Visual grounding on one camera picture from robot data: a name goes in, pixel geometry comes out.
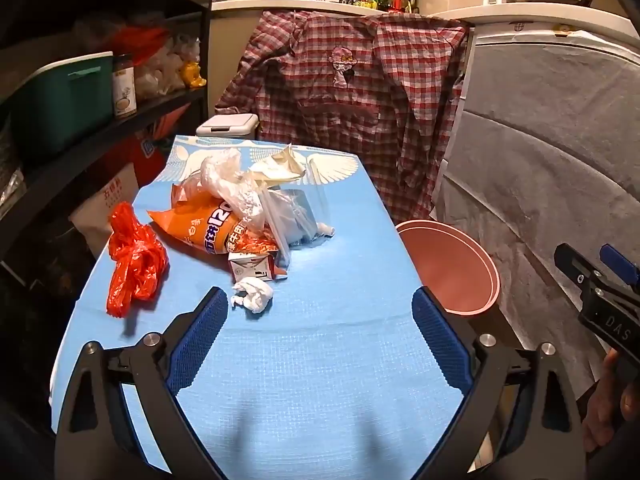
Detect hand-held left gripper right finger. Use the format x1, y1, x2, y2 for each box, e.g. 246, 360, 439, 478
411, 286, 586, 480

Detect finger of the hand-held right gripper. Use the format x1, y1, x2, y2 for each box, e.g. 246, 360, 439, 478
600, 244, 640, 291
554, 243, 608, 311

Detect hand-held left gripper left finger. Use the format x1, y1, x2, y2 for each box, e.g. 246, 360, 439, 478
54, 287, 231, 480

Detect pink trash bin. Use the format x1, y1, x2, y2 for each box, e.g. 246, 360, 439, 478
395, 219, 501, 317

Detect white tissue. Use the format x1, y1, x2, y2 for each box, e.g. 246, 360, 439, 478
231, 278, 275, 315

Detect small white red carton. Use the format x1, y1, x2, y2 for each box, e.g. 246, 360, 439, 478
227, 251, 288, 282

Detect red plastic bag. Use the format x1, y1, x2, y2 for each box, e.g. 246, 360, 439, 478
106, 201, 170, 319

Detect orange snack bag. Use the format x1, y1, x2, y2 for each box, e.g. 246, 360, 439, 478
147, 183, 281, 257

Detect clear plastic bag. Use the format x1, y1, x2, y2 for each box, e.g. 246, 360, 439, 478
181, 149, 273, 236

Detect cream wrapper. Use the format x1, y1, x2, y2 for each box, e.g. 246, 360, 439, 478
248, 143, 307, 186

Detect clear zip bag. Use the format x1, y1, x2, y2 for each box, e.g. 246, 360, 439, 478
260, 155, 337, 268

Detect person's right hand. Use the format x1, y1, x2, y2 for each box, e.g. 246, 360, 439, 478
582, 347, 640, 453

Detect blue patterned tablecloth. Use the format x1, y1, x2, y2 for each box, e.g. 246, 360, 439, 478
50, 135, 476, 480

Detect grey cloth cover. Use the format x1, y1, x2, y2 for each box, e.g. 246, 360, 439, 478
432, 42, 640, 411

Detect white sack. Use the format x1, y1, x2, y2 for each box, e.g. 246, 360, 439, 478
69, 162, 140, 253

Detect red cardboard box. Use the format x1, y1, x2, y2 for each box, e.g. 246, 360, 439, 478
107, 107, 188, 191

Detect white lidded bin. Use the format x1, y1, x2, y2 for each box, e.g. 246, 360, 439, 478
196, 113, 260, 140

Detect black shelf rack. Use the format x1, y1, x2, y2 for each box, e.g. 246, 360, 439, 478
0, 0, 216, 311

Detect red plaid shirt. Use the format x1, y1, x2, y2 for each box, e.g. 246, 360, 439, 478
215, 9, 471, 226

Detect spice jar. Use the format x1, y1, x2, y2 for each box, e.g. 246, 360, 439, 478
111, 53, 138, 120

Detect white kitchen counter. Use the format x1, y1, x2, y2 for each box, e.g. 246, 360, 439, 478
209, 0, 640, 66

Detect yellow figurine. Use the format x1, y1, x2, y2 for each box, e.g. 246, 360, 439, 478
179, 57, 207, 90

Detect clear bags of food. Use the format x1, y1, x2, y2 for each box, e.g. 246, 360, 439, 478
132, 35, 201, 101

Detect green storage box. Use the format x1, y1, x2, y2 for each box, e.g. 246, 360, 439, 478
10, 51, 115, 161

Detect red bag on shelf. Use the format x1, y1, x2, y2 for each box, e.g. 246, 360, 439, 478
112, 27, 168, 66

